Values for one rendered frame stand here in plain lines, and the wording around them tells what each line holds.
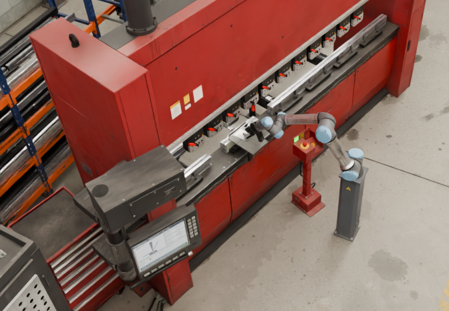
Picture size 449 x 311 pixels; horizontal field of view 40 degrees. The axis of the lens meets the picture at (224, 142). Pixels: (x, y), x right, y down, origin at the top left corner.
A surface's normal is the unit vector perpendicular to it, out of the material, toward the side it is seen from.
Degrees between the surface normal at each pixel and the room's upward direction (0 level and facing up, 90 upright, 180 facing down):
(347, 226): 90
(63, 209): 0
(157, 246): 90
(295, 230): 0
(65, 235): 0
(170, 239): 90
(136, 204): 90
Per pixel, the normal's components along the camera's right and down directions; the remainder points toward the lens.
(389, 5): -0.69, 0.55
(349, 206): -0.50, 0.64
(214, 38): 0.72, 0.46
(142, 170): -0.07, -0.69
